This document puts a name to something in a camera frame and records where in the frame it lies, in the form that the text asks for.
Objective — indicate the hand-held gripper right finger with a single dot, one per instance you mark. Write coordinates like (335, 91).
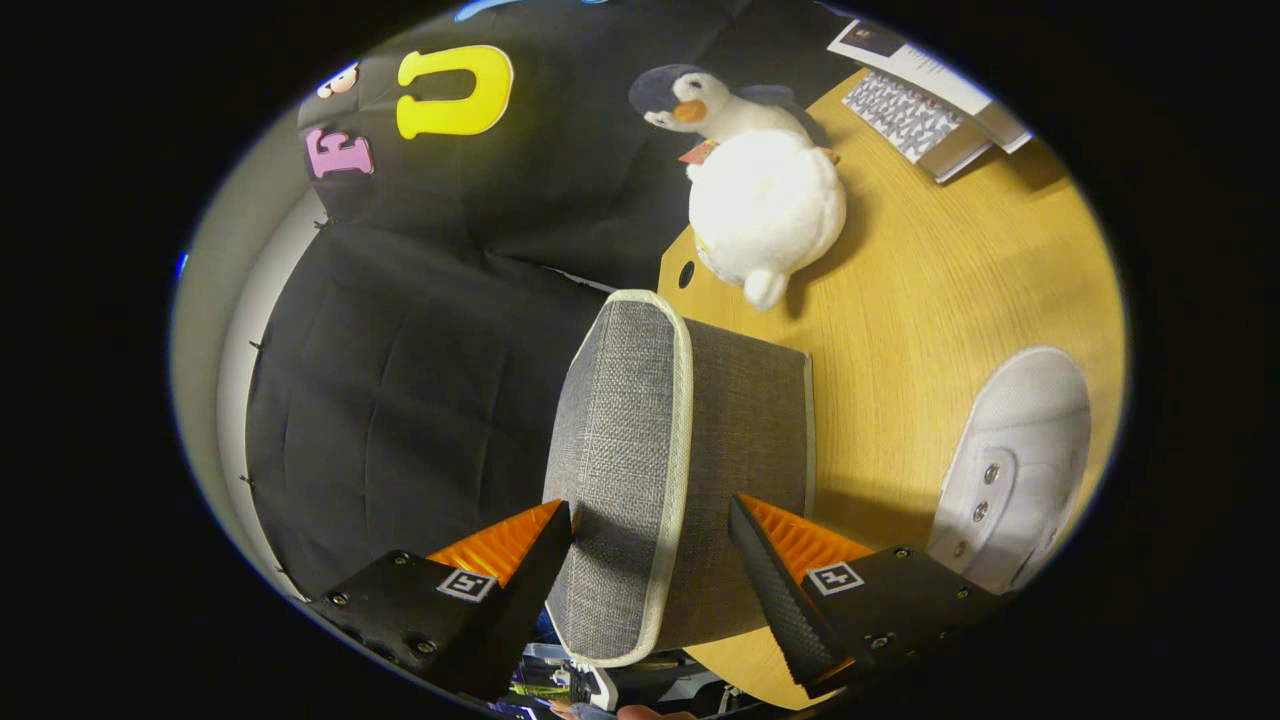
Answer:
(775, 600)

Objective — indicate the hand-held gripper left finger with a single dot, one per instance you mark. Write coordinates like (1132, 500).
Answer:
(530, 590)

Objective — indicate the grey fabric storage box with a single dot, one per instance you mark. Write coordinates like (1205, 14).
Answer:
(620, 450)

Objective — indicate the white canvas shoe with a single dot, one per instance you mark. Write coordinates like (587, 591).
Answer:
(1030, 440)

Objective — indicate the pile of assorted items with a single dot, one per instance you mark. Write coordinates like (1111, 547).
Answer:
(560, 680)

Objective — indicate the penguin plush toy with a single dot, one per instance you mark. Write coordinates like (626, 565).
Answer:
(765, 200)

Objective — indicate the patterned cover book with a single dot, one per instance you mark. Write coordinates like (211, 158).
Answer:
(905, 115)

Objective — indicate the thick white book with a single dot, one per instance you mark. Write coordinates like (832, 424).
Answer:
(940, 75)

